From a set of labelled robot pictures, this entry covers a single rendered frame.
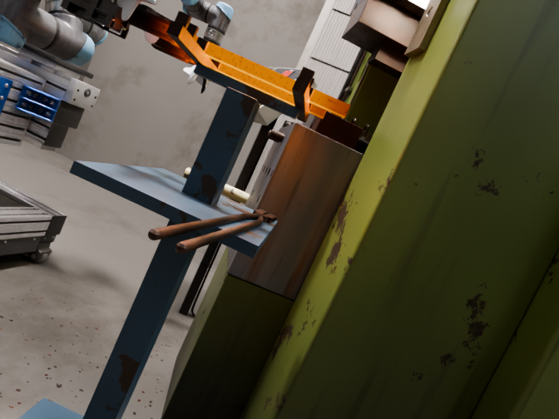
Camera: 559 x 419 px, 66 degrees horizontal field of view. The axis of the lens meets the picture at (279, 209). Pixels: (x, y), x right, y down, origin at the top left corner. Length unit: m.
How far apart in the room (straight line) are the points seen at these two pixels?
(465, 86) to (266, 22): 3.43
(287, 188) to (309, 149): 0.12
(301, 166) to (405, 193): 0.32
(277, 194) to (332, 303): 0.35
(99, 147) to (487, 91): 4.06
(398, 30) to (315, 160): 0.49
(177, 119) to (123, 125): 0.57
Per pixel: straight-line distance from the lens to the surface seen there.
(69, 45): 1.09
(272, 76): 0.83
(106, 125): 4.68
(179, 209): 0.65
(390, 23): 1.42
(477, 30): 1.05
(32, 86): 1.84
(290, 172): 1.16
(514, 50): 1.08
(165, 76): 4.49
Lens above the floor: 0.79
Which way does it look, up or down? 5 degrees down
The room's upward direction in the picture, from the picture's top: 25 degrees clockwise
